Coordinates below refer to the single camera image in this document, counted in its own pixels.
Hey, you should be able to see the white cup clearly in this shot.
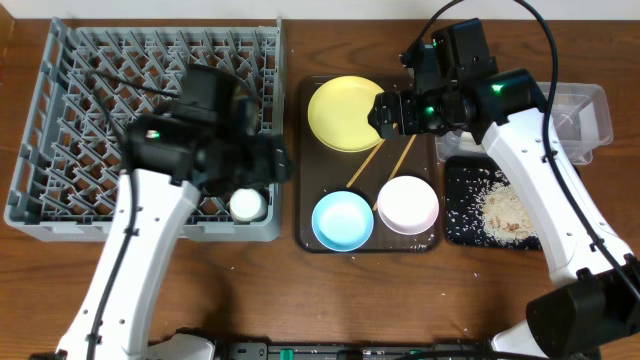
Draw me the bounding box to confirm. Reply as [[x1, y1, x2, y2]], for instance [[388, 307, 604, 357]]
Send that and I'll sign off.
[[229, 189, 267, 222]]

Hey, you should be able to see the pink bowl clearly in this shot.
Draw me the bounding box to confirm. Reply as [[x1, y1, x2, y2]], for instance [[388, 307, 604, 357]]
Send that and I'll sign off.
[[376, 176, 440, 235]]

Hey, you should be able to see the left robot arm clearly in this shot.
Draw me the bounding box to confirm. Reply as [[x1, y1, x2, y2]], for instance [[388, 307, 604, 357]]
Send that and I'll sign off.
[[45, 65, 291, 359]]

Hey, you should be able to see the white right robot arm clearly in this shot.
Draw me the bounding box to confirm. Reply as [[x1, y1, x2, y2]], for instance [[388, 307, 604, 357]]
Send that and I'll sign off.
[[368, 19, 639, 359]]

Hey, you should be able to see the black waste tray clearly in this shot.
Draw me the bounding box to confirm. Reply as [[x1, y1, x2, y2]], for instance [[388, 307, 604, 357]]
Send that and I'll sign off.
[[444, 156, 541, 251]]

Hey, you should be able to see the rice food waste pile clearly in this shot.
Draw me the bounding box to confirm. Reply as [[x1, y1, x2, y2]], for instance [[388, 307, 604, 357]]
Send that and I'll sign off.
[[477, 182, 537, 245]]

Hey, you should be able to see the wooden chopstick right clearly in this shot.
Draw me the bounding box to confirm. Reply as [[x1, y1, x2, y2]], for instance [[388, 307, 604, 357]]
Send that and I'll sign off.
[[372, 135, 417, 212]]

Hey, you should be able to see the wooden chopstick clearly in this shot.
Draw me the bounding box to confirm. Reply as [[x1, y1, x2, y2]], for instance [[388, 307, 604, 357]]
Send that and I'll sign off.
[[372, 135, 417, 212], [346, 139, 385, 188]]

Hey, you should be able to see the wooden chopstick left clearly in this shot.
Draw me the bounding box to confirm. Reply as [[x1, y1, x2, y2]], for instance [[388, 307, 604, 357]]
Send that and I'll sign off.
[[346, 139, 385, 188]]

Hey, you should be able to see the dark brown serving tray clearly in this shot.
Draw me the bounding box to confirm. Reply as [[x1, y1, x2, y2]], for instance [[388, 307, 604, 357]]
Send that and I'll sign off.
[[291, 74, 443, 254]]

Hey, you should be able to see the yellow plate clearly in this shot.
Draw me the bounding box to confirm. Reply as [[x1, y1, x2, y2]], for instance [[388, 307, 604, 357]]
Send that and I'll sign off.
[[307, 76, 383, 153]]

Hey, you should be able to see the clear plastic bin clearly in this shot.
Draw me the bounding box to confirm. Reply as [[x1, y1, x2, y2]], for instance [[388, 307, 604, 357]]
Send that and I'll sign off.
[[435, 83, 614, 166]]

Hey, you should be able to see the grey dish rack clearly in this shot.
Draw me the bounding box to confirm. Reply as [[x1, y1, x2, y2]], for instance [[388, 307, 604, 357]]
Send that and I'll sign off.
[[4, 19, 287, 242]]

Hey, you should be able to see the blue bowl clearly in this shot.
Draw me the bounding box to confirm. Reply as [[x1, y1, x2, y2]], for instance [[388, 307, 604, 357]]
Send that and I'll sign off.
[[311, 191, 375, 252]]

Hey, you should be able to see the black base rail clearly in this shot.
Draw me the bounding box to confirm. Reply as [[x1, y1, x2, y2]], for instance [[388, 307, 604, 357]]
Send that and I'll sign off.
[[144, 329, 601, 360]]

